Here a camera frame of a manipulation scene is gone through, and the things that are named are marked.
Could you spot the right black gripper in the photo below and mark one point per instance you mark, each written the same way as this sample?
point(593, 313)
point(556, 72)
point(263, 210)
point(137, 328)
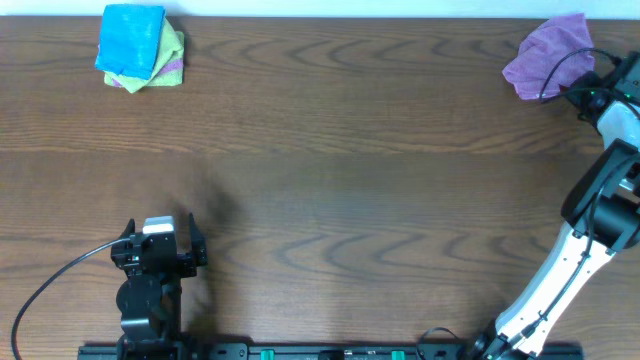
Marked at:
point(586, 85)

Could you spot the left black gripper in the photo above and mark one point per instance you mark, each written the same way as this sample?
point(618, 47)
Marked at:
point(185, 262)

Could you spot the purple microfiber cloth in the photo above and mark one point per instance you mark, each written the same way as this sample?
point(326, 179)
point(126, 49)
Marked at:
point(542, 49)

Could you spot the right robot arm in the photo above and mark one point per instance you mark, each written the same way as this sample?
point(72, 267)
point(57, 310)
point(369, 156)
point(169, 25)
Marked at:
point(601, 219)

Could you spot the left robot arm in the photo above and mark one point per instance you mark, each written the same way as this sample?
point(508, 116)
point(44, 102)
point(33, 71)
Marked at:
point(150, 298)

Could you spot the purple folded cloth in stack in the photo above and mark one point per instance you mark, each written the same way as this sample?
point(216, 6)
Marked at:
point(169, 75)

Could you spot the green folded cloth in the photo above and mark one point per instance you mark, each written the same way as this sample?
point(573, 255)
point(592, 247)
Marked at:
point(171, 47)

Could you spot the blue folded cloth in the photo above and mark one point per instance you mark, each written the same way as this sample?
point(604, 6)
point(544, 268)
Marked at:
point(129, 39)

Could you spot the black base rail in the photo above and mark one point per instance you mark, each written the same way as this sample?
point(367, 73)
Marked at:
point(241, 351)

